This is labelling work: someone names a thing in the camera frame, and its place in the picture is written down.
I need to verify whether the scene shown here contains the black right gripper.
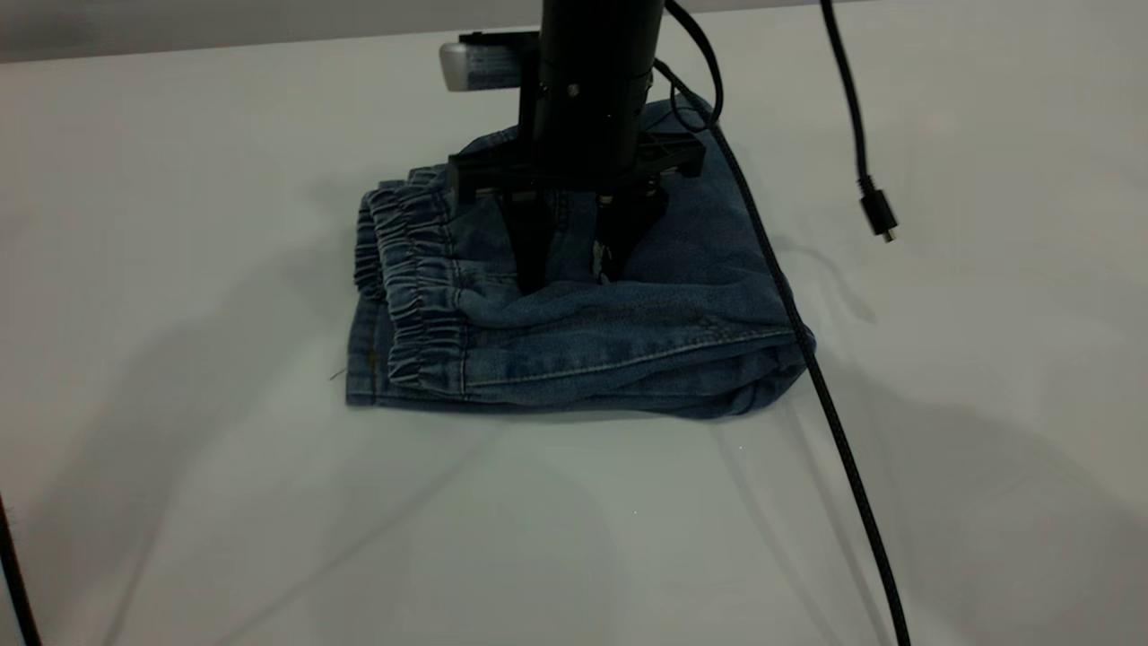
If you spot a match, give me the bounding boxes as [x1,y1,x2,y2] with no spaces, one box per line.
[448,63,707,294]

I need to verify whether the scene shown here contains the blue denim shorts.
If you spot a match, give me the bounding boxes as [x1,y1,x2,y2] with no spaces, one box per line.
[344,93,818,422]

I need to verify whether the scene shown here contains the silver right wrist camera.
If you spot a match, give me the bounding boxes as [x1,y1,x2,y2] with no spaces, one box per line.
[439,31,543,93]

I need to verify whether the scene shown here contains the thin looped black cable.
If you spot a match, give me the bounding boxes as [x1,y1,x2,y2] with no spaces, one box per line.
[662,0,725,135]

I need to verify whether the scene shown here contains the black cable with plug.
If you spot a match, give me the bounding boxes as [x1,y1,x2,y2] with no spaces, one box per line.
[819,0,899,244]

